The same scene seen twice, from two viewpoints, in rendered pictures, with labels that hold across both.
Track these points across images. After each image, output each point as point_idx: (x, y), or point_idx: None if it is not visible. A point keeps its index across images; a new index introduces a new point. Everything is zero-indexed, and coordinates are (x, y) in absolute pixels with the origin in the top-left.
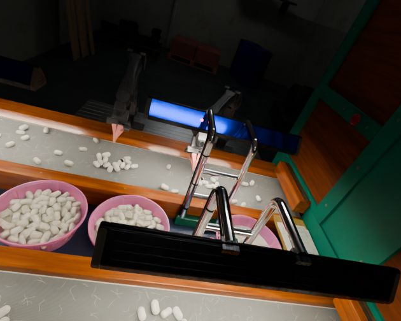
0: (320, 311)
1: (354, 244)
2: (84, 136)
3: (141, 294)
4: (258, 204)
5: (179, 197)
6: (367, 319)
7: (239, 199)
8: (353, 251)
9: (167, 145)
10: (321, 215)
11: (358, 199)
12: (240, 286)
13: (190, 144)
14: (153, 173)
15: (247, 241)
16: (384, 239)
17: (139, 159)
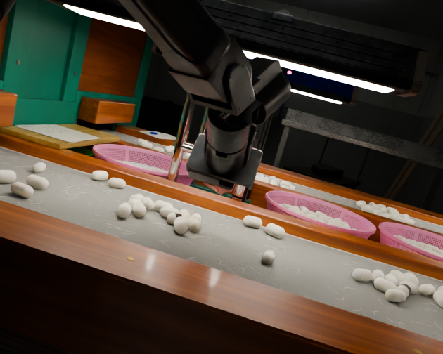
0: None
1: (59, 67)
2: None
3: None
4: (50, 170)
5: (247, 207)
6: (103, 100)
7: (90, 185)
8: (61, 75)
9: (287, 296)
10: (18, 83)
11: (43, 15)
12: (187, 160)
13: (249, 155)
14: (306, 261)
15: None
16: (80, 33)
17: (359, 296)
